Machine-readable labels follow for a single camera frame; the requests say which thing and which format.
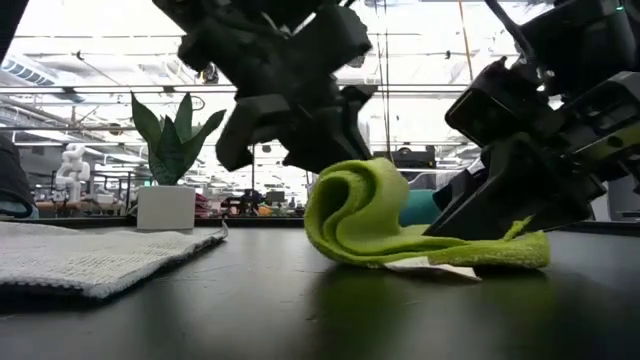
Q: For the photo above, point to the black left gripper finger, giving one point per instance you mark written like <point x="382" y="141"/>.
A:
<point x="245" y="130"/>
<point x="330" y="135"/>

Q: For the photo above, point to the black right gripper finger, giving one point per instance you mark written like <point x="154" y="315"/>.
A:
<point x="515" y="195"/>
<point x="457" y="187"/>

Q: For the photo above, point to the teal microfiber towel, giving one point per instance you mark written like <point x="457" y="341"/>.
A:
<point x="420" y="207"/>

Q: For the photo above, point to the yellow-green microfiber towel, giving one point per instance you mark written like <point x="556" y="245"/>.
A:
<point x="360" y="210"/>

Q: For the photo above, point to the grey microfiber towel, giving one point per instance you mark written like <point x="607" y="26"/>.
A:
<point x="75" y="255"/>

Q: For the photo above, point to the black background robot arm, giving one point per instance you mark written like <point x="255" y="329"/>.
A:
<point x="245" y="202"/>

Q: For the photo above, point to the black monitor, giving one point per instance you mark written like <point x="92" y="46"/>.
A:
<point x="405" y="157"/>

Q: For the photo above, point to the green snake plant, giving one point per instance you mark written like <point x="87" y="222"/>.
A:
<point x="170" y="150"/>

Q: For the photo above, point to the white plant pot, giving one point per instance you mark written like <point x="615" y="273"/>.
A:
<point x="165" y="207"/>

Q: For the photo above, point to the long ceiling light bar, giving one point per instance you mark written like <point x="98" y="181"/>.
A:
<point x="125" y="89"/>

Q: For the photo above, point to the white robot figure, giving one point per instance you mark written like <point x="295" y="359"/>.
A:
<point x="72" y="172"/>

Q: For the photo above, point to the wooden workbench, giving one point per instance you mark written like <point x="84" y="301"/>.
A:
<point x="75" y="206"/>

